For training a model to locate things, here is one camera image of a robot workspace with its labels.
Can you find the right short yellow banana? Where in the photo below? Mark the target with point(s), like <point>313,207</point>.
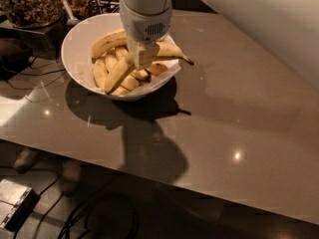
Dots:
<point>157,68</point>

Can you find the glass jar of nuts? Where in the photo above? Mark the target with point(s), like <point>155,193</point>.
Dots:
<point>31,14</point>

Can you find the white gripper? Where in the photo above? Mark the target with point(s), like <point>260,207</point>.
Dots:
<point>144,25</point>

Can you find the middle yellow banana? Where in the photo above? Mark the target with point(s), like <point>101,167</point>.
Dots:
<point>133,80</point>

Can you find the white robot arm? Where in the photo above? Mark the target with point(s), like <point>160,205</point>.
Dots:
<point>288,29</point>

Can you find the metal scoop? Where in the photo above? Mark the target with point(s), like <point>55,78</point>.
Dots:
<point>72,20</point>

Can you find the left lower yellow banana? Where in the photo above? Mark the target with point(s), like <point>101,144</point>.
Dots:
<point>100,72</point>

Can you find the top back yellow banana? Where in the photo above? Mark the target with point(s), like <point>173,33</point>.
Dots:
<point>108,42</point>

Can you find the white ceramic bowl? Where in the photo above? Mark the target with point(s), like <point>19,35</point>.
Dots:
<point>76,51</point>

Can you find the silver metal box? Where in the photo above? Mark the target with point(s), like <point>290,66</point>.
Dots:
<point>15,204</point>

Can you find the white paper bowl liner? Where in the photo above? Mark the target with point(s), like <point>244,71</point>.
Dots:
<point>169,54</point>

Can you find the long front yellow banana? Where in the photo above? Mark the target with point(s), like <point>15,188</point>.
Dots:
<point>123,68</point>

